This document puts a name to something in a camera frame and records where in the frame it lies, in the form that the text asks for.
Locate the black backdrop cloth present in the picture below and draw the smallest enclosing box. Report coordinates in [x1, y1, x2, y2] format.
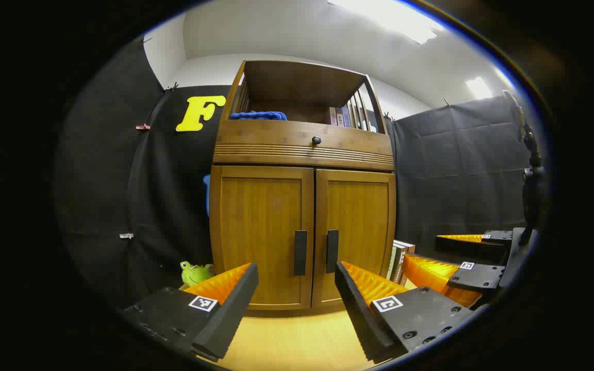
[55, 39, 540, 310]

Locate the wooden drawer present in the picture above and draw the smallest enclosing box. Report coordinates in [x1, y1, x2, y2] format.
[213, 120, 394, 172]

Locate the wooden double-door shoe cabinet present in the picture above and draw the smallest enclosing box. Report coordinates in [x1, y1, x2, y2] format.
[209, 60, 397, 312]

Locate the dark brown book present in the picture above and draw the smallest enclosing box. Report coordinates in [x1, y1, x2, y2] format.
[393, 240, 416, 287]

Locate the black door handle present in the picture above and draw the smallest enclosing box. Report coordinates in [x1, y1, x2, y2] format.
[294, 230, 308, 276]
[326, 229, 339, 274]

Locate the light green book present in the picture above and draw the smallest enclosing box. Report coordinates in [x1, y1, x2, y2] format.
[387, 242, 405, 283]

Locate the large ceiling light panel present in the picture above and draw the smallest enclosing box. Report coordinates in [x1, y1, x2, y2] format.
[328, 0, 444, 45]

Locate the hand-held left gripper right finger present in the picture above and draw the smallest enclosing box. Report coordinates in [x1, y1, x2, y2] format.
[334, 260, 475, 364]

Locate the small ceiling light panel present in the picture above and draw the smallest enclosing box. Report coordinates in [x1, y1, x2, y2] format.
[465, 76, 493, 100]

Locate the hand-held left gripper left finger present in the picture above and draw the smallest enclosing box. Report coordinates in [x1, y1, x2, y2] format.
[121, 263, 259, 362]

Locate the wooden shoe cabinet door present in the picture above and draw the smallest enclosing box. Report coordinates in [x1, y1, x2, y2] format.
[210, 166, 314, 310]
[312, 169, 397, 308]

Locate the green frog plush toy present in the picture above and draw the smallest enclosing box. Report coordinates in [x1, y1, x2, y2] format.
[180, 261, 215, 288]

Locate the blue cloth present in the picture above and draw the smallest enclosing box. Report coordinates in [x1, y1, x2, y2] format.
[229, 110, 288, 122]

